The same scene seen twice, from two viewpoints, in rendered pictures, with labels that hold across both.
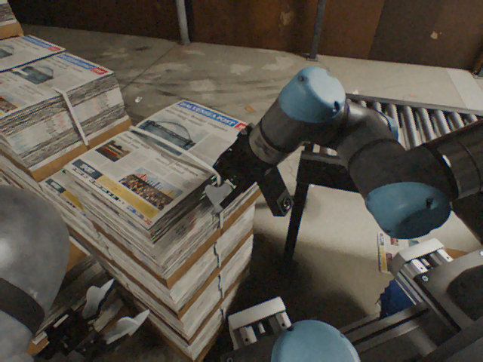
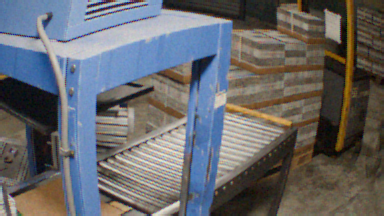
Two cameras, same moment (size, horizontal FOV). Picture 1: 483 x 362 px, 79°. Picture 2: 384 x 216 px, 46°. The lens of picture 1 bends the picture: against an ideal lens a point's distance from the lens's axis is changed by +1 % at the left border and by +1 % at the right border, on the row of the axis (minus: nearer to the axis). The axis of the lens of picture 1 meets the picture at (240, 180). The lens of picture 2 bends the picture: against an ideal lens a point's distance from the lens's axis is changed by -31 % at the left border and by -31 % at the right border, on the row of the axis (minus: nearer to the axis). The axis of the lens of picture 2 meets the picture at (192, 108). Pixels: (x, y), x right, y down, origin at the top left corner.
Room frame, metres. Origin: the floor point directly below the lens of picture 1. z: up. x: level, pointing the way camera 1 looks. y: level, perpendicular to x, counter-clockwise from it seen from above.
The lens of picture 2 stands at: (1.49, -3.42, 1.84)
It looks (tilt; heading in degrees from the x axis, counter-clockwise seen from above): 18 degrees down; 104
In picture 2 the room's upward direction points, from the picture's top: 5 degrees clockwise
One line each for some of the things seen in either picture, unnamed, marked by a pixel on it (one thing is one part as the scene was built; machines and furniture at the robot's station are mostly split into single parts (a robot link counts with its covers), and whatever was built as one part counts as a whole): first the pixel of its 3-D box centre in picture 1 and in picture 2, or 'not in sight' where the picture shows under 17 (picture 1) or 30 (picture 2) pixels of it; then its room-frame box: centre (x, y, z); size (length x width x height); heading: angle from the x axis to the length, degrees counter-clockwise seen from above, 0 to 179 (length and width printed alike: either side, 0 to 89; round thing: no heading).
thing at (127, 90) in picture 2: not in sight; (47, 91); (0.62, -1.91, 1.30); 0.55 x 0.55 x 0.03; 74
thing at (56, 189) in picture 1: (121, 224); (234, 127); (0.81, 0.53, 0.42); 1.17 x 0.39 x 0.83; 54
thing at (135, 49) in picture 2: not in sight; (53, 35); (0.62, -1.91, 1.50); 0.94 x 0.68 x 0.10; 164
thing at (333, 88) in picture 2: not in sight; (339, 102); (1.71, 1.78, 0.40); 0.69 x 0.55 x 0.80; 144
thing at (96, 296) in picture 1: (95, 295); not in sight; (0.27, 0.30, 0.88); 0.09 x 0.03 x 0.06; 171
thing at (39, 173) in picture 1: (64, 133); (254, 62); (0.89, 0.64, 0.86); 0.38 x 0.29 x 0.04; 144
